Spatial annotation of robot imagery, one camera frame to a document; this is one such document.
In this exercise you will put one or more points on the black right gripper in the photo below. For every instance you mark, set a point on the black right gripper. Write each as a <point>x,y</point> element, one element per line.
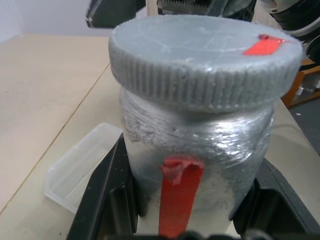
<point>237,8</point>

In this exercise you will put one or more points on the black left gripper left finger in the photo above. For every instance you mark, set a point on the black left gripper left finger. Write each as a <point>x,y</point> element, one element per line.
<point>105,190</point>

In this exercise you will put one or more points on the wooden shelf unit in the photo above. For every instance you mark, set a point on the wooden shelf unit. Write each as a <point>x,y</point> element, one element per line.
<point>303,85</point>

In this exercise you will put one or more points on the clear plastic box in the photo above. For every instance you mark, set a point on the clear plastic box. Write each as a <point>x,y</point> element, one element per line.
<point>77,170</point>

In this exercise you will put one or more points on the grey ribbed jar lid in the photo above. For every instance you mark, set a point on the grey ribbed jar lid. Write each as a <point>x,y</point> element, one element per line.
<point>190,65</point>

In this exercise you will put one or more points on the grey jar with red tape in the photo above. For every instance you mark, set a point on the grey jar with red tape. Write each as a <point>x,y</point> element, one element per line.
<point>225,160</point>

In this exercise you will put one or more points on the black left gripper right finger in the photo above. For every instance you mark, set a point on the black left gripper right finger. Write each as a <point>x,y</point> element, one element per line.
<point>277,205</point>

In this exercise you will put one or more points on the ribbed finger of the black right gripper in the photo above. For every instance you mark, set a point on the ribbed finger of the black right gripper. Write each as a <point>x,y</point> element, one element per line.
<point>117,12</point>

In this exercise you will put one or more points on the red tape patch on lid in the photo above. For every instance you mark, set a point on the red tape patch on lid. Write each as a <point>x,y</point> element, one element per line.
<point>262,46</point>

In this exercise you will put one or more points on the red tape strip on jar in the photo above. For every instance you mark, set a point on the red tape strip on jar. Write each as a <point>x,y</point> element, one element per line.
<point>178,200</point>

